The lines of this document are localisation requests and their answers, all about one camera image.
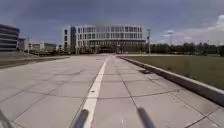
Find curved white building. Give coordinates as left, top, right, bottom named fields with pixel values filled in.
left=61, top=23, right=148, bottom=54

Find dark drain cover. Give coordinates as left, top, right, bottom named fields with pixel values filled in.
left=139, top=69, right=154, bottom=75

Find pole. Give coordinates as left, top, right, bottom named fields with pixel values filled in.
left=146, top=28, right=152, bottom=56

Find robot's own part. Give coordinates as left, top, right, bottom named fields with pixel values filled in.
left=136, top=107, right=156, bottom=128
left=71, top=108, right=90, bottom=128

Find grey concrete slab pavement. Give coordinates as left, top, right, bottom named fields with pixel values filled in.
left=0, top=54, right=224, bottom=128

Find low pale buildings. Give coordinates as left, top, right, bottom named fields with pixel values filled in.
left=18, top=36, right=58, bottom=53

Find row of trees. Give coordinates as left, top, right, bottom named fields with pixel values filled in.
left=149, top=41, right=224, bottom=57

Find grey concrete kerb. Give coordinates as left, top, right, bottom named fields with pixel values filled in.
left=118, top=55, right=224, bottom=108

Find green grass field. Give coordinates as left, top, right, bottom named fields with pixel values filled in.
left=123, top=54, right=224, bottom=91

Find grass strip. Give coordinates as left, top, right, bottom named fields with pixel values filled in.
left=0, top=51, right=71, bottom=69

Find dark banded building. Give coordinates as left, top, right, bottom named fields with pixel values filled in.
left=0, top=23, right=20, bottom=52

